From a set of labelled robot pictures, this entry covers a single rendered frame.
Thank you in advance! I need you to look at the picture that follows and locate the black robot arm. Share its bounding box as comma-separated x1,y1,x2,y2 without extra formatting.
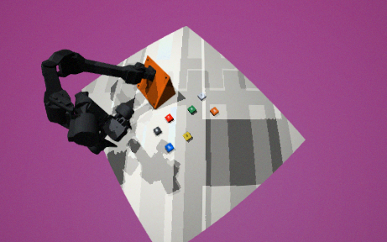
41,49,156,147

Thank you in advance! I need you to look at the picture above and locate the yellow block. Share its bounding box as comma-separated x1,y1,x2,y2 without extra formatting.
183,132,192,141

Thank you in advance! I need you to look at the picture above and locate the green block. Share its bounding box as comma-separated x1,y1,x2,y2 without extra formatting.
188,105,196,114

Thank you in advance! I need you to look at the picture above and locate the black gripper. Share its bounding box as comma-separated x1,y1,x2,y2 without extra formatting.
87,103,134,155

